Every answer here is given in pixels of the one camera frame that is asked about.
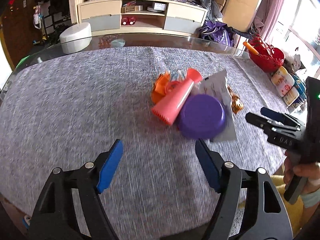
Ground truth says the purple round container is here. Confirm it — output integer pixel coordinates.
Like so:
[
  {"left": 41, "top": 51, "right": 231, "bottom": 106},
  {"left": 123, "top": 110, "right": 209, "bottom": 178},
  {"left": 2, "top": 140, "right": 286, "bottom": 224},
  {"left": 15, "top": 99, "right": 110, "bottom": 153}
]
[{"left": 177, "top": 94, "right": 226, "bottom": 140}]

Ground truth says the pink plastic tube toy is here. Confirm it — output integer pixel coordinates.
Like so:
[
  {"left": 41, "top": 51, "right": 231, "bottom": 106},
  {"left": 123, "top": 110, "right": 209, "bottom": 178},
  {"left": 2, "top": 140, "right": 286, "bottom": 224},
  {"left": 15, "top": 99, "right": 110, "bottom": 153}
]
[{"left": 151, "top": 68, "right": 202, "bottom": 126}]

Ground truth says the orange snack wrapper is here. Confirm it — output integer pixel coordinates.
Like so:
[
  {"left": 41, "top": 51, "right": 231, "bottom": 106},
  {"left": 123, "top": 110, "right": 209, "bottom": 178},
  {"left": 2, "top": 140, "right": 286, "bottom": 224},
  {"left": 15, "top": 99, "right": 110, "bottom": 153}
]
[{"left": 151, "top": 72, "right": 171, "bottom": 104}]

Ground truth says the person's right hand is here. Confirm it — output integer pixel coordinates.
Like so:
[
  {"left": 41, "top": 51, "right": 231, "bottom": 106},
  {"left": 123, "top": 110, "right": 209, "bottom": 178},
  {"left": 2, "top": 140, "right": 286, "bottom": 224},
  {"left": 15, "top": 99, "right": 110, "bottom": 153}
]
[{"left": 283, "top": 150, "right": 319, "bottom": 194}]

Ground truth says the yellow lotion bottle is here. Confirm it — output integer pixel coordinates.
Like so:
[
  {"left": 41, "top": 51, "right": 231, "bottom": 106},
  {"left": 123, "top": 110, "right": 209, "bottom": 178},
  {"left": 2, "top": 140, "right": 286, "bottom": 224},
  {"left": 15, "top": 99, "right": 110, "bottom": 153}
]
[{"left": 271, "top": 66, "right": 288, "bottom": 87}]

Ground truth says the red plastic basket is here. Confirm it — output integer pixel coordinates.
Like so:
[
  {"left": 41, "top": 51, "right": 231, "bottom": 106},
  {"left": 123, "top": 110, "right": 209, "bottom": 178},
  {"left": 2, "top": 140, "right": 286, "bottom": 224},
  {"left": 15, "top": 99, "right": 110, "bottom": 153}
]
[{"left": 248, "top": 35, "right": 285, "bottom": 73}]

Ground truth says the grey woven table mat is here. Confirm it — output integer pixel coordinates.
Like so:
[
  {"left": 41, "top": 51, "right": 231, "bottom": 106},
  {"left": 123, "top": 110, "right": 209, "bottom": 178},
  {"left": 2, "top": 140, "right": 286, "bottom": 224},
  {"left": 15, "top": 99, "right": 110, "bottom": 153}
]
[{"left": 1, "top": 47, "right": 286, "bottom": 239}]

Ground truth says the orange stick in basket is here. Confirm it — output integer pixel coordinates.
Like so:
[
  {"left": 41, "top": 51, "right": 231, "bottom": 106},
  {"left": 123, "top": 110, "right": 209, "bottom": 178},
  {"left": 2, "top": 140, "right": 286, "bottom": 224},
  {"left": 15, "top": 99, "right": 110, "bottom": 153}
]
[{"left": 243, "top": 41, "right": 259, "bottom": 55}]

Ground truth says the purple bag on floor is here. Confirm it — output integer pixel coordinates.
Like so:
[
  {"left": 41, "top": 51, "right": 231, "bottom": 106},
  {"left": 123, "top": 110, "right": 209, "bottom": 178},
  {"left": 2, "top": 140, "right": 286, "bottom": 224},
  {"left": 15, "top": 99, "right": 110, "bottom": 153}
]
[{"left": 199, "top": 21, "right": 233, "bottom": 47}]

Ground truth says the pink curtain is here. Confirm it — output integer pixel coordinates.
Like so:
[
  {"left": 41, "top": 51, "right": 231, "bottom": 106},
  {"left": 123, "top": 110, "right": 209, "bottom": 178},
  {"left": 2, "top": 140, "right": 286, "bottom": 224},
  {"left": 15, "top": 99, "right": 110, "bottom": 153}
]
[{"left": 253, "top": 0, "right": 284, "bottom": 41}]

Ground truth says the beige standing air conditioner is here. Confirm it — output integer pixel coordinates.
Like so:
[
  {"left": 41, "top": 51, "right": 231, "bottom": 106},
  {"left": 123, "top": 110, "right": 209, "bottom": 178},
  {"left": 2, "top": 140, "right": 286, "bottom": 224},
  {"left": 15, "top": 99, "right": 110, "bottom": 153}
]
[{"left": 222, "top": 0, "right": 261, "bottom": 31}]

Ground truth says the beige TV cabinet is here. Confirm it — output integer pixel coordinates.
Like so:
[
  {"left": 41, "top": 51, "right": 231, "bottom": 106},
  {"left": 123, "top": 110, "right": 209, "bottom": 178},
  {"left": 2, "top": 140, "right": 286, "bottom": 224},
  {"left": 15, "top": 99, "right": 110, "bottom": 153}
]
[{"left": 77, "top": 0, "right": 208, "bottom": 37}]

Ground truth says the dark wooden door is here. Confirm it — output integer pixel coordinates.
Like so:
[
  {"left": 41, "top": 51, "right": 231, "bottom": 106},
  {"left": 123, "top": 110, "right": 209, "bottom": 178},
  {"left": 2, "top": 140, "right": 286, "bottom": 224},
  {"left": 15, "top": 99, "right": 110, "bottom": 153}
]
[{"left": 1, "top": 0, "right": 42, "bottom": 69}]

